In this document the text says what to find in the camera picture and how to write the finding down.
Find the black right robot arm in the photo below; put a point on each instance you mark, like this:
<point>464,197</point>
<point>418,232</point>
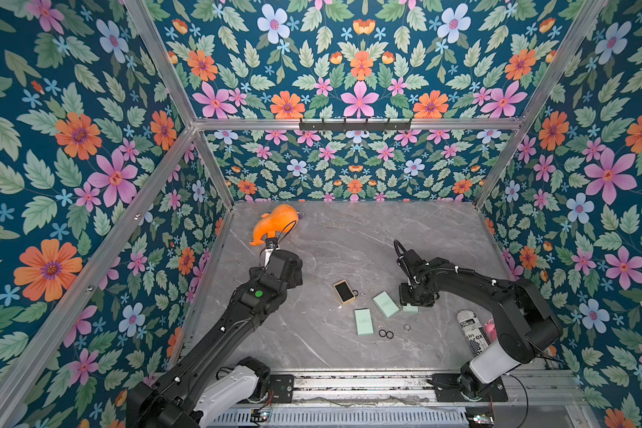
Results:
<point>524,322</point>

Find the pink alarm clock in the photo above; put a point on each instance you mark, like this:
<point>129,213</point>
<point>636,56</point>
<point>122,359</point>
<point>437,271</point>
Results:
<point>490,330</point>

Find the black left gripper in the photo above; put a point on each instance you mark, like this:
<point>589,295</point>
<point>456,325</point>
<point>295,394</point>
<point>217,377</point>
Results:
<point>296,270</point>

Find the orange plush toy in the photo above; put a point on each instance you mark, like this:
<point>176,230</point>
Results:
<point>282,219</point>

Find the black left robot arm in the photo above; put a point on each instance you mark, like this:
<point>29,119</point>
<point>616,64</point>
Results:
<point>189,394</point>

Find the black hook rail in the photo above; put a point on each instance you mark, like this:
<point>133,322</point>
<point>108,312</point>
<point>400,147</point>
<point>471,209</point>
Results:
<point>341,125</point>

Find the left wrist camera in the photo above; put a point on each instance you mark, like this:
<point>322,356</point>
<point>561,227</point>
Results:
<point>271,245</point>

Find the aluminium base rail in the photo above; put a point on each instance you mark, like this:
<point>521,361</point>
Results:
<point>420,387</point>

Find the mint green box lid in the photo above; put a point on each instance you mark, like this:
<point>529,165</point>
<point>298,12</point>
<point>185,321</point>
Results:
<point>364,322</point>

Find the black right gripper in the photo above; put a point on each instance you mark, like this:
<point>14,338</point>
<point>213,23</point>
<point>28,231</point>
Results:
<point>408,296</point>

